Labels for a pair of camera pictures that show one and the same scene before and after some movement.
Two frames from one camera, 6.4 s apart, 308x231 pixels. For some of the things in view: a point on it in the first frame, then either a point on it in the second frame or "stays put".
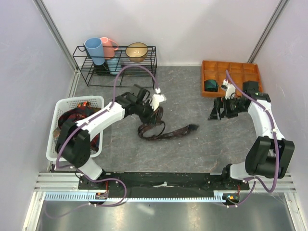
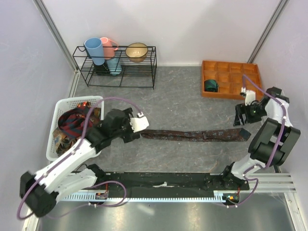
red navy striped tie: (74, 114) stays put
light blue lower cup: (114, 65) stays put
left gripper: (150, 119) → (130, 135)
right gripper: (226, 113) → (241, 109)
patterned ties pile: (83, 110) stays put
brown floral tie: (187, 128) → (219, 134)
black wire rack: (117, 66) stays put
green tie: (211, 85) stays put
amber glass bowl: (136, 52) stays put
